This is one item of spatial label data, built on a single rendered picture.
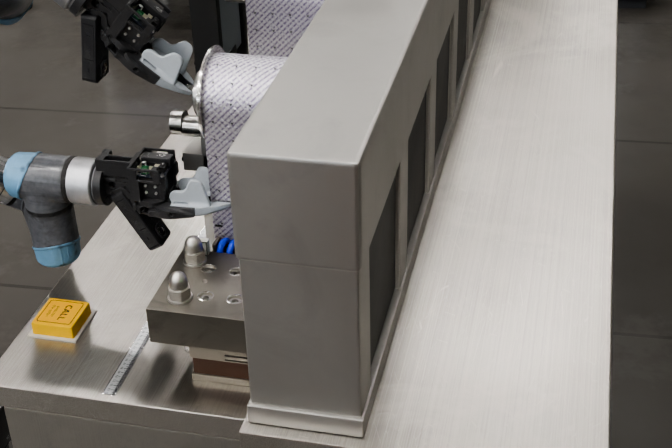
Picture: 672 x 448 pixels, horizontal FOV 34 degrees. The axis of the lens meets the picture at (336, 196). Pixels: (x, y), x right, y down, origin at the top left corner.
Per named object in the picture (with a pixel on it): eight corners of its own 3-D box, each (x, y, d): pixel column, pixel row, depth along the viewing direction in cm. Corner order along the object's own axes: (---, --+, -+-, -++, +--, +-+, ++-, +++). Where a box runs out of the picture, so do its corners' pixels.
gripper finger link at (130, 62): (156, 81, 161) (109, 41, 160) (150, 88, 162) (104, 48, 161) (168, 69, 165) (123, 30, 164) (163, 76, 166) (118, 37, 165)
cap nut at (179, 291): (172, 289, 162) (169, 263, 160) (196, 291, 161) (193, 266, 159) (163, 303, 159) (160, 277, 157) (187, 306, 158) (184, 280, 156)
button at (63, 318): (52, 308, 181) (49, 296, 179) (91, 313, 179) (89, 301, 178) (32, 334, 175) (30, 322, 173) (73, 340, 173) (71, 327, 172)
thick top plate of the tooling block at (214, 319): (186, 280, 174) (182, 247, 171) (438, 308, 166) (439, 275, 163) (150, 342, 161) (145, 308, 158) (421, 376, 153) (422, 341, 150)
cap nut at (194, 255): (187, 253, 170) (184, 228, 168) (210, 255, 169) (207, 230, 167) (179, 266, 167) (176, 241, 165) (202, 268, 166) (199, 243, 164)
